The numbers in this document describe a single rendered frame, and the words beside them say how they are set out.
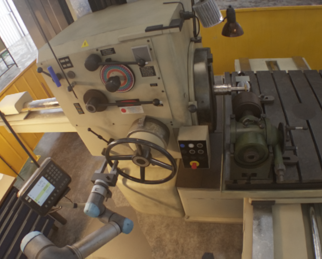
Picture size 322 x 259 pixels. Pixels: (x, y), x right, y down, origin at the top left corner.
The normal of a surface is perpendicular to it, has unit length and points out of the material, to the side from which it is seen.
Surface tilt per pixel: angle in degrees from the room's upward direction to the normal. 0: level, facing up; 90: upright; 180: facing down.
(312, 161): 0
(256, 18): 90
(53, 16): 90
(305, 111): 0
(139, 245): 0
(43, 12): 90
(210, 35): 90
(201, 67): 28
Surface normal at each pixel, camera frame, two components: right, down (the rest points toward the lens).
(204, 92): -0.33, 0.23
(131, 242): -0.25, -0.70
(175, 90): -0.22, 0.71
